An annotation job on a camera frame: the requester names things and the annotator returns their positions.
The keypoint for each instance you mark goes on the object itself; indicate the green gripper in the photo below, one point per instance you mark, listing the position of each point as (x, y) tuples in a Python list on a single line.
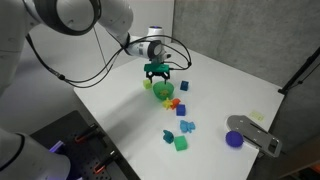
[(157, 68)]

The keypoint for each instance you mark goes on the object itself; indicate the green plastic bowl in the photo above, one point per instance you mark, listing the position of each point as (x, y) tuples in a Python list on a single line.
[(157, 87)]

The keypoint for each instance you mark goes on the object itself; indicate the teal blue toy animal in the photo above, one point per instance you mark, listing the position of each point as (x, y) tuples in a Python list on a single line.
[(168, 136)]

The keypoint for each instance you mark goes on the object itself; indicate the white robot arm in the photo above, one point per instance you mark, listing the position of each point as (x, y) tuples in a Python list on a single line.
[(22, 157)]

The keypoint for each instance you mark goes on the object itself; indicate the yellow toy bear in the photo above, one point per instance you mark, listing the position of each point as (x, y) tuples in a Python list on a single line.
[(164, 93)]

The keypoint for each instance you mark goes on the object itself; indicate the yellow toy giraffe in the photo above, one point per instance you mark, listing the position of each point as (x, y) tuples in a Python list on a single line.
[(167, 103)]

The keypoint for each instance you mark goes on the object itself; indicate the orange toy animal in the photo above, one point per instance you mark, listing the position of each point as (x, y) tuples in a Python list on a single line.
[(175, 102)]

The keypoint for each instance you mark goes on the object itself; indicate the light blue toy bear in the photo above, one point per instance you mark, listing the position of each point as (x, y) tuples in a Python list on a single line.
[(187, 126)]

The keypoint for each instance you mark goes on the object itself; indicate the lime green soft cube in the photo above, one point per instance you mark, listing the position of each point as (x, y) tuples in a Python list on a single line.
[(147, 84)]

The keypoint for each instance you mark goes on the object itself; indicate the dark teal soft cube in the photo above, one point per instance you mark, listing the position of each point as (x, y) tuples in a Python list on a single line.
[(184, 85)]

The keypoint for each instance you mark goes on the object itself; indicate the blue soft cube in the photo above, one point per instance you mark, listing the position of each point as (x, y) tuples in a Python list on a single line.
[(181, 110)]

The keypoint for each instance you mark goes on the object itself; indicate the purple ball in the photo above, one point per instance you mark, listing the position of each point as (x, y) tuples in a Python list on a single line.
[(234, 139)]

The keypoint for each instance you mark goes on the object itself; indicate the black perforated base board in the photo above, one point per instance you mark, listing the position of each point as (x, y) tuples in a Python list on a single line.
[(84, 156)]

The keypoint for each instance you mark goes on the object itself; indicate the yellow sticky note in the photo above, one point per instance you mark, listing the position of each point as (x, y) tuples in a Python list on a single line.
[(257, 115)]

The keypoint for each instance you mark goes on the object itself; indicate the grey metal plate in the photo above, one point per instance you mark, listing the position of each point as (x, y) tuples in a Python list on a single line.
[(255, 135)]

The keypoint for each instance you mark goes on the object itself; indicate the black tripod pole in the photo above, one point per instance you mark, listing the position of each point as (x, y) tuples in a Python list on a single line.
[(294, 80)]

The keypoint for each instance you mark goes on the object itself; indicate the orange handled clamp upper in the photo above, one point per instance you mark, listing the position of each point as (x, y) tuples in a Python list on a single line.
[(86, 134)]

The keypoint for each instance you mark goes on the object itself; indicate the orange handled clamp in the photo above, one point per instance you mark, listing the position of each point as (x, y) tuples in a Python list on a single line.
[(110, 157), (86, 134)]

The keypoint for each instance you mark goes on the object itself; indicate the orange handled clamp lower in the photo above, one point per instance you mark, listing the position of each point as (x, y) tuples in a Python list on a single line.
[(110, 157)]

